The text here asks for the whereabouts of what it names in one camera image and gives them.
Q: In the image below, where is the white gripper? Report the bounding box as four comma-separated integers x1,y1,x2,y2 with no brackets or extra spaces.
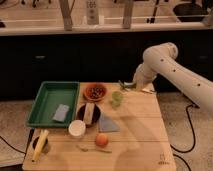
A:
133,63,157,91

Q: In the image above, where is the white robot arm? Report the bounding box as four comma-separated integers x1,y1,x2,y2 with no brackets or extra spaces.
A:
133,42,213,113

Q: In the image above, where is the green plastic cup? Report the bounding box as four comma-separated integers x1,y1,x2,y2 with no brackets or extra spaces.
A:
111,91,123,108

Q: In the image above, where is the white cup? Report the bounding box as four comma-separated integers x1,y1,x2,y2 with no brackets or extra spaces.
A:
68,120,86,138

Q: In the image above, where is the orange bowl with beans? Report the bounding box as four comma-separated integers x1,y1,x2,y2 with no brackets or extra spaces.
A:
83,83,107,102

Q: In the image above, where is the blue triangular cloth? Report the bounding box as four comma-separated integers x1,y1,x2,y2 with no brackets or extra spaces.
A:
99,113,120,132

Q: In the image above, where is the beige block in bowl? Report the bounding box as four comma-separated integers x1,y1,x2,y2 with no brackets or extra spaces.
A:
83,103,95,125

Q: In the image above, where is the dark brown bowl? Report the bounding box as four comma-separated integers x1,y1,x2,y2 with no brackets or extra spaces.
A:
77,103,101,127

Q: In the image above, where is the orange fruit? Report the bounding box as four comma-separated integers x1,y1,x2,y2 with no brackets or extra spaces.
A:
95,133,109,147

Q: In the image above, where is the black office chair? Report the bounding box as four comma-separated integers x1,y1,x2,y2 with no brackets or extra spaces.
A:
173,3,208,22

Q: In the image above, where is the blue sponge in tray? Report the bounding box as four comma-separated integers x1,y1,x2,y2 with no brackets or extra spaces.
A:
53,104,69,122

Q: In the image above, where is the green plastic tray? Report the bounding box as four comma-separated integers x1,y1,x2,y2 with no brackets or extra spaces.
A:
27,81,80,128

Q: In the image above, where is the wooden spoon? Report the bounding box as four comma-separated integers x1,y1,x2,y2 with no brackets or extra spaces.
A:
76,145,112,154

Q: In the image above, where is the small black bowl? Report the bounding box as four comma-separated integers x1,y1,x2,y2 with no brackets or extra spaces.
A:
32,137,50,153

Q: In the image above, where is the black cable right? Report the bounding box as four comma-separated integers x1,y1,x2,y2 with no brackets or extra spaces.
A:
169,104,201,171

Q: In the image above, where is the black cable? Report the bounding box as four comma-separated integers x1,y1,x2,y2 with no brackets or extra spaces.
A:
0,128,35,158
169,104,201,171

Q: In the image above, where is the black cable left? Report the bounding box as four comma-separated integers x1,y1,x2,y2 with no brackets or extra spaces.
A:
0,128,35,158

